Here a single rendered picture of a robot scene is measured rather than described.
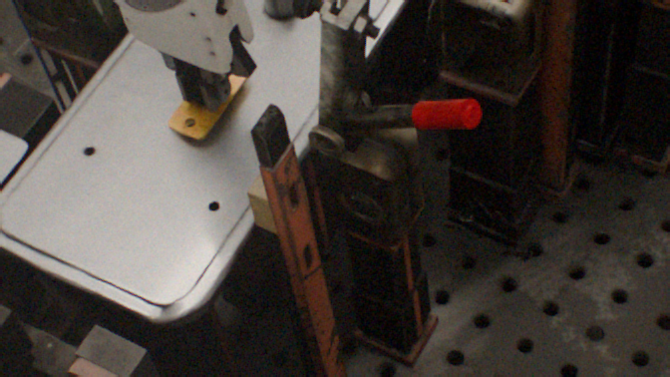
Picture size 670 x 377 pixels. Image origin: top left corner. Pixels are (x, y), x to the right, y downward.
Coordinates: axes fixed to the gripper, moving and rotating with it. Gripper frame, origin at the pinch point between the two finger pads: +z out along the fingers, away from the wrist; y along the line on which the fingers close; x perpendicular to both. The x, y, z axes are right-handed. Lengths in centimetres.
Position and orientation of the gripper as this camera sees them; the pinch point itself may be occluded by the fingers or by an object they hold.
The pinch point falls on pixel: (203, 81)
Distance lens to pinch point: 119.2
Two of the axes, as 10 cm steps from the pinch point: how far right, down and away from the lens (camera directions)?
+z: 1.0, 5.4, 8.4
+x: -4.9, 7.6, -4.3
